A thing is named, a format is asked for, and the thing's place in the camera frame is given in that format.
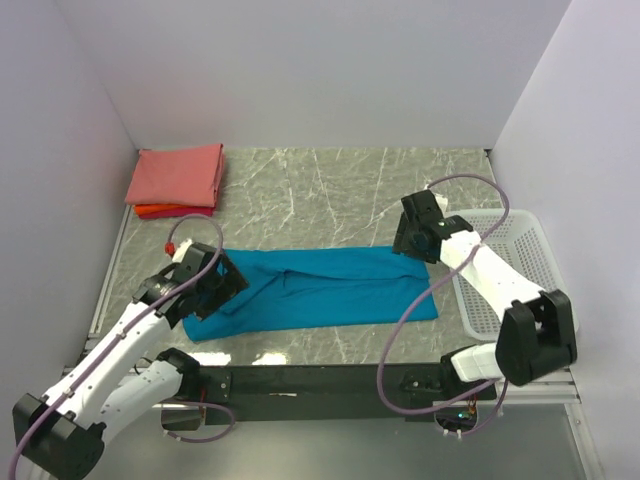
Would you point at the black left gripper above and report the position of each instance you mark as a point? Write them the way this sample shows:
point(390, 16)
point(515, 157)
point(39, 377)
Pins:
point(231, 282)

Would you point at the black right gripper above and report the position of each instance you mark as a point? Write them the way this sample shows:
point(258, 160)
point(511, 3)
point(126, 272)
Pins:
point(401, 242)

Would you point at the teal blue t shirt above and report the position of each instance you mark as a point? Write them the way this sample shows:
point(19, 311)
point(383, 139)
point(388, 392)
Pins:
point(314, 288)

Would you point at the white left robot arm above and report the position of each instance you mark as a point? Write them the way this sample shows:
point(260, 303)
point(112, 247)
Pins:
point(65, 430)

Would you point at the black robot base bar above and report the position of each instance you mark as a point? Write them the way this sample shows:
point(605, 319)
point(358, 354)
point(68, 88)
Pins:
point(324, 392)

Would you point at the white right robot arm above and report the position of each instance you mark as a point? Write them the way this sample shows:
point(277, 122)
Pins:
point(537, 332)

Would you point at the white perforated plastic basket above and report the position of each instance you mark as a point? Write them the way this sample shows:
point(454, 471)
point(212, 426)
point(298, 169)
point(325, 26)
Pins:
point(521, 242)

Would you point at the folded salmon pink t shirt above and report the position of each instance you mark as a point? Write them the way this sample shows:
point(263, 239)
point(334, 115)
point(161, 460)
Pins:
point(187, 177)

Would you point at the folded orange t shirt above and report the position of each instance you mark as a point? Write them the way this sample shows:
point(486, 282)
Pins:
point(157, 211)

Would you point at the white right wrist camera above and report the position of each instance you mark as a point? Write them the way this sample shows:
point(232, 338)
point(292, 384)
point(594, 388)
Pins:
point(440, 200)

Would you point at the aluminium extrusion rail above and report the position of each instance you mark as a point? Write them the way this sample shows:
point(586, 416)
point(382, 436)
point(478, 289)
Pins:
point(557, 388)

